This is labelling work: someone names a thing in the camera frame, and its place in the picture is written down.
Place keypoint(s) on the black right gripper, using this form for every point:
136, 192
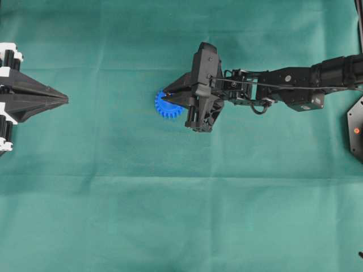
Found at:
193, 90

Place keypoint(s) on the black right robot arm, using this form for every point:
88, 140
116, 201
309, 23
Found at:
300, 88

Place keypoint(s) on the blue plastic gear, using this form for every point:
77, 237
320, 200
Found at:
166, 109

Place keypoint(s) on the green cloth mat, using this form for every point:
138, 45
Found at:
104, 183

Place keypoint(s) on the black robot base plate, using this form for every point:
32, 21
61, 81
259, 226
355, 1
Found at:
354, 119

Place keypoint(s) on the black frame bar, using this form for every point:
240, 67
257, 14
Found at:
358, 6

